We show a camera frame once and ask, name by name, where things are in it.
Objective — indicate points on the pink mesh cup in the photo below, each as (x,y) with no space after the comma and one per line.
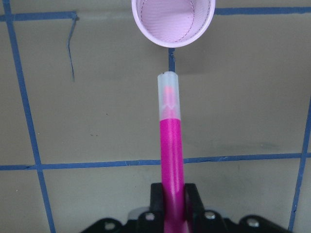
(173,23)

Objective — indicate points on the pink pen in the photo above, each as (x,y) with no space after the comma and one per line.
(171,150)

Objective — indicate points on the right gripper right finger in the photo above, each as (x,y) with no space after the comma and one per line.
(193,201)

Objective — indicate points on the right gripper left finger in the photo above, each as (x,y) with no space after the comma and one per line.
(157,199)

